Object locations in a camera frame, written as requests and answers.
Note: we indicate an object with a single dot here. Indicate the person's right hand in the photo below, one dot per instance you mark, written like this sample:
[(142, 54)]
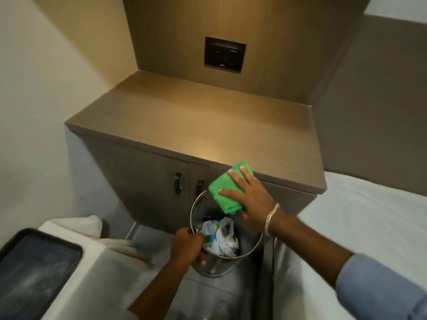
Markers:
[(257, 206)]

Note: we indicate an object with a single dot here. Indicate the person's right thumb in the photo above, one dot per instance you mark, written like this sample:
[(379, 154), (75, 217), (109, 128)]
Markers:
[(231, 196)]

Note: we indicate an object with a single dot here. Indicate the person's right forearm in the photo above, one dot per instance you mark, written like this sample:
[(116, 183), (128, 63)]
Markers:
[(310, 246)]

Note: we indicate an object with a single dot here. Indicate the brown padded headboard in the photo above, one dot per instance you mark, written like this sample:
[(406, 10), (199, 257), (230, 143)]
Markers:
[(377, 113)]

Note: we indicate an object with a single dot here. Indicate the black plastic tray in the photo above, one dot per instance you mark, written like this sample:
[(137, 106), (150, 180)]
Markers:
[(36, 273)]

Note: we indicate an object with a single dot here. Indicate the person's left hand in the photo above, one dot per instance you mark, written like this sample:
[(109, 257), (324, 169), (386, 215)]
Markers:
[(185, 246)]

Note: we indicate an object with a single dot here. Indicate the brown wooden cabinet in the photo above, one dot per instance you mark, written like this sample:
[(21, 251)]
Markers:
[(200, 129)]

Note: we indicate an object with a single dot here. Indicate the green microfibre cloth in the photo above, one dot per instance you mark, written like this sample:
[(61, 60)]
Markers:
[(225, 188)]

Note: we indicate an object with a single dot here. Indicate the crumpled white paper trash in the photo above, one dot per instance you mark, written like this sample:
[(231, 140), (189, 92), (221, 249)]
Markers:
[(220, 238)]

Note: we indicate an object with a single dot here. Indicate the black wall switch panel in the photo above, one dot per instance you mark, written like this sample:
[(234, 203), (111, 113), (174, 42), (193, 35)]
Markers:
[(225, 54)]

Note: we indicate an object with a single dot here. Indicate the steel waste bin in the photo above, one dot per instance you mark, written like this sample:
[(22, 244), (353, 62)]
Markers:
[(216, 266)]

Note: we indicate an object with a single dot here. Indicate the person's right middle finger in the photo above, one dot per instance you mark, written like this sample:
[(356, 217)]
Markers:
[(248, 173)]

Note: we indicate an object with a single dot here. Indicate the white folded towel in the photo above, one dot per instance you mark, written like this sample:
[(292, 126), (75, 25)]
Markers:
[(76, 224)]

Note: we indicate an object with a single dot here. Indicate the person's left forearm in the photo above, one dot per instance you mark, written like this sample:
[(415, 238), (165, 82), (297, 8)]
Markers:
[(156, 289)]

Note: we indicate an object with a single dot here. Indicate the person's left fingers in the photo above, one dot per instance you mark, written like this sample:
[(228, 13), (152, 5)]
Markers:
[(198, 245)]

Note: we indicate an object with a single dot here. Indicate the blue shirt sleeve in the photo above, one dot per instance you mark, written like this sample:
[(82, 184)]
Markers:
[(383, 289)]

